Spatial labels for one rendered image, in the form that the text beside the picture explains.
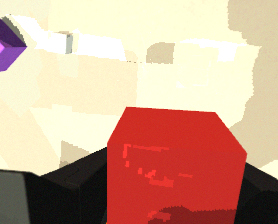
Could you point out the red block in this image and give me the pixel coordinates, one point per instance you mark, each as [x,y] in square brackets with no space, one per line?
[167,166]

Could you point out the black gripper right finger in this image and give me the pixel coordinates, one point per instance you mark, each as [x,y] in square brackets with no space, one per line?
[258,198]

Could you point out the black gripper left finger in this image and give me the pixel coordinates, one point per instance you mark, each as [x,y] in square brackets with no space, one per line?
[73,194]

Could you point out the purple block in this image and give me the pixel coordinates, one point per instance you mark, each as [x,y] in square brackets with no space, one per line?
[11,46]

